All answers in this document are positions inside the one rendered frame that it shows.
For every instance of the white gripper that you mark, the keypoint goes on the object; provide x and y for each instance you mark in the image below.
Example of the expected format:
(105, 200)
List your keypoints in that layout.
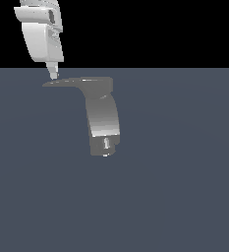
(39, 37)

